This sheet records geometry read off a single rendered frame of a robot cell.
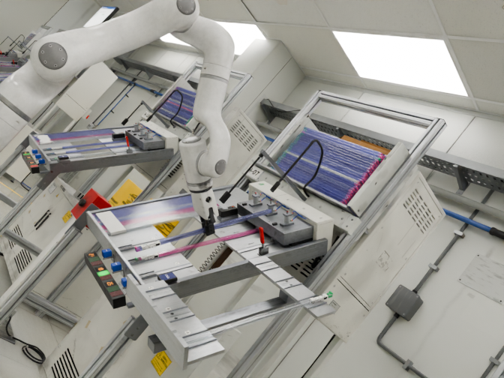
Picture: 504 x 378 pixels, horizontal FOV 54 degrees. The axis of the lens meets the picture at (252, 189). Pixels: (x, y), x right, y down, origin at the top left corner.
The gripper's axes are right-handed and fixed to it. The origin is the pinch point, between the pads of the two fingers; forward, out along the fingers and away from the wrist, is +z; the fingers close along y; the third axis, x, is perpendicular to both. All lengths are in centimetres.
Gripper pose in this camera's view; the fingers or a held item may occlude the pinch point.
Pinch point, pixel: (208, 227)
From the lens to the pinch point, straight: 168.5
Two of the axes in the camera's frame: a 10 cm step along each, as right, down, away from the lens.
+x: -8.4, 3.2, -4.3
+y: -5.2, -3.1, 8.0
